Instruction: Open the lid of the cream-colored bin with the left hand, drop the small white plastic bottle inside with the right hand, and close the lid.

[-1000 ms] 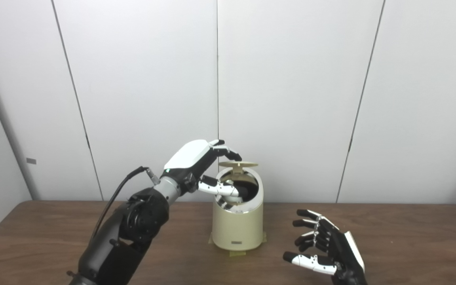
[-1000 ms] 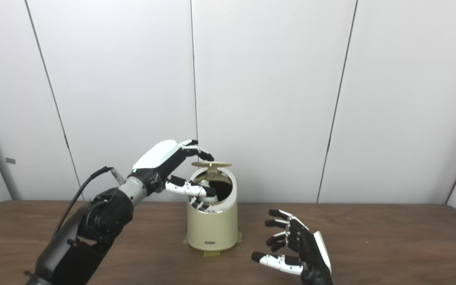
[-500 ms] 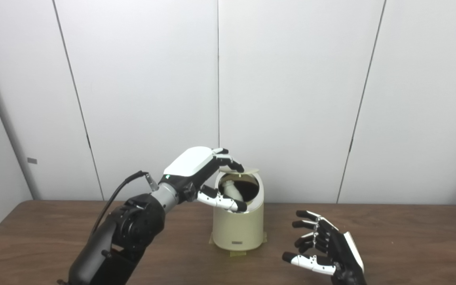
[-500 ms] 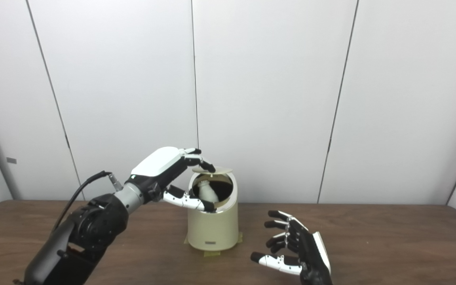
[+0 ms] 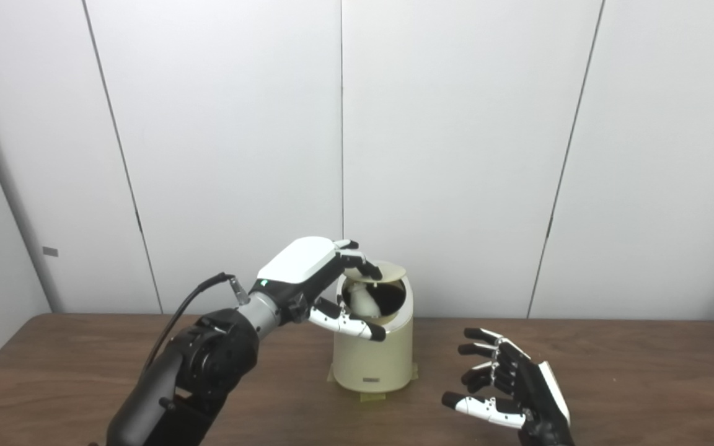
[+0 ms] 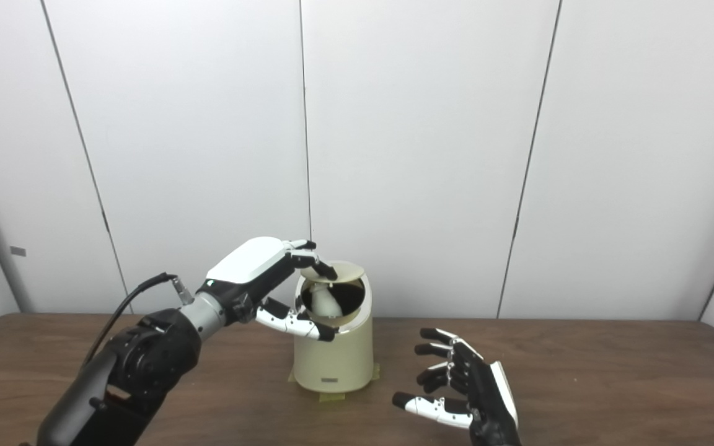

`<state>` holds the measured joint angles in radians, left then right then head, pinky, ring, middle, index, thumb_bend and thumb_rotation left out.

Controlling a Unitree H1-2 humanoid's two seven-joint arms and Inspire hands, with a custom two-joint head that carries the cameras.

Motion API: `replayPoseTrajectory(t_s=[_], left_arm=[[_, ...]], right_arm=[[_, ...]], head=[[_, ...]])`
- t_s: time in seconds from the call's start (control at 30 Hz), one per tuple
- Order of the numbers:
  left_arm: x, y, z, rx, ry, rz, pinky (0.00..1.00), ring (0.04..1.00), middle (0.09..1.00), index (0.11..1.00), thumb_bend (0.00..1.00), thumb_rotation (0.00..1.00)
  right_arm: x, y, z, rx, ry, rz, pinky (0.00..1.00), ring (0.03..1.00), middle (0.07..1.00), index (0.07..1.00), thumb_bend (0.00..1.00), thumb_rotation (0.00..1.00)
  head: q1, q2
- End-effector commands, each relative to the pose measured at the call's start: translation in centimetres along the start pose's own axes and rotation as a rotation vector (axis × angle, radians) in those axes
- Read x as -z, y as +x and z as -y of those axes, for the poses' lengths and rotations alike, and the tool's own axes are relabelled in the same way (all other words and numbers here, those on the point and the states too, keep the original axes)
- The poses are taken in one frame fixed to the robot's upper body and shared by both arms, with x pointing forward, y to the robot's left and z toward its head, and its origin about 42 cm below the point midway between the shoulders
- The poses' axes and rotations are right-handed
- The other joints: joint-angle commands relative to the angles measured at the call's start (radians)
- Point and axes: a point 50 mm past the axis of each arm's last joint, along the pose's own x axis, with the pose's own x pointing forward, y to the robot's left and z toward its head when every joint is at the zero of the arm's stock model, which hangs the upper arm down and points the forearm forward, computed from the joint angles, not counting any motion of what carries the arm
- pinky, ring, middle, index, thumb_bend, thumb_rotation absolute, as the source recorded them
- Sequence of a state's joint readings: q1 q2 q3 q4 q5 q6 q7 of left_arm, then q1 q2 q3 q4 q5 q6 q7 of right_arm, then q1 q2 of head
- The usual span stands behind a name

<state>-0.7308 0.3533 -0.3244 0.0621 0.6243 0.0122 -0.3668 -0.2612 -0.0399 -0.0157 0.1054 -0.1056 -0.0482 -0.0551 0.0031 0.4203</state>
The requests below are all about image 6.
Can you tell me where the small white plastic bottle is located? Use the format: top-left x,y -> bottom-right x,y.
311,286 -> 345,323

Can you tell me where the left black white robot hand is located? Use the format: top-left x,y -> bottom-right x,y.
205,236 -> 339,343

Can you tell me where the cream-colored cylindrical bin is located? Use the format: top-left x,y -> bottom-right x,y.
293,273 -> 374,393

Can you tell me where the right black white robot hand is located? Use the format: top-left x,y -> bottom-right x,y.
392,328 -> 522,446

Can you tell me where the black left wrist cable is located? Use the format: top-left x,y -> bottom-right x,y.
81,273 -> 195,366

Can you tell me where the round cream bin lid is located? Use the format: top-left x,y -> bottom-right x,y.
300,261 -> 367,286

